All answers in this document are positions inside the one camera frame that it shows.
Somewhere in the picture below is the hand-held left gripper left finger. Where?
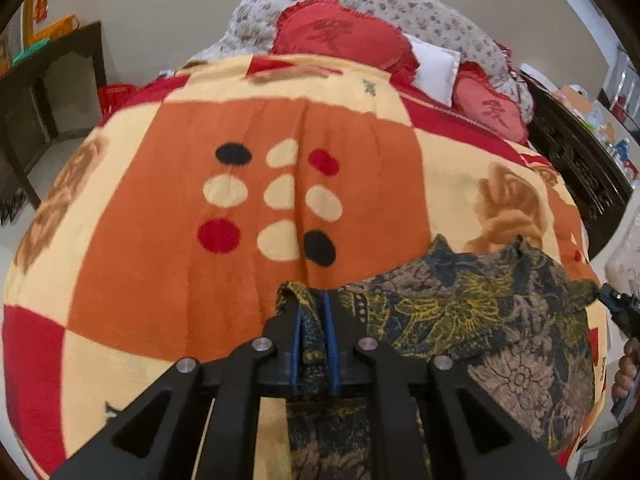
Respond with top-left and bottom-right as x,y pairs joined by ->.
50,304 -> 304,480

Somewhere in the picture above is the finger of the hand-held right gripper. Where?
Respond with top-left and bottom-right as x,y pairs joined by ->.
597,282 -> 624,312

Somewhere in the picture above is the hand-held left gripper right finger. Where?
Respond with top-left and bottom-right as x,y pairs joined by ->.
321,293 -> 572,480

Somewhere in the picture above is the dark floral garment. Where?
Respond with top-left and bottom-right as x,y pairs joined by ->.
275,233 -> 602,480

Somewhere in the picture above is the person's right hand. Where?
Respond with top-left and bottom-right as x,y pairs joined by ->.
612,337 -> 640,407

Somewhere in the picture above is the pale floral cloth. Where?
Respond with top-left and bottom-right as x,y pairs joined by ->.
602,227 -> 640,302

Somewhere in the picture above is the dark carved wooden headboard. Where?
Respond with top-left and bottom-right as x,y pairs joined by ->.
520,62 -> 637,257

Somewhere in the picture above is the orange cream printed blanket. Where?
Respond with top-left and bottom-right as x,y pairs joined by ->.
2,52 -> 610,480

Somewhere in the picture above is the red embroidered pillow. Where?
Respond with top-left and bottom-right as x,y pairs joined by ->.
270,0 -> 421,83
451,62 -> 531,146

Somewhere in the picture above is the white pillow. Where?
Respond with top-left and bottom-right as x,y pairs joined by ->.
402,34 -> 462,108

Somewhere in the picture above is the red plastic basket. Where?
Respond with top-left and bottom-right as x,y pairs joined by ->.
96,82 -> 146,127

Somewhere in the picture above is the pale floral quilt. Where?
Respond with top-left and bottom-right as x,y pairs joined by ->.
187,0 -> 537,128

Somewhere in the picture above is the dark wooden desk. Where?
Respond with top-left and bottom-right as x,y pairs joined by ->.
0,22 -> 109,211

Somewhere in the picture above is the green box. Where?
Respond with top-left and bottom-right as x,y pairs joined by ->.
12,39 -> 57,67

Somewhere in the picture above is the orange box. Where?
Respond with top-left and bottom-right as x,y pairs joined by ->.
31,14 -> 81,45

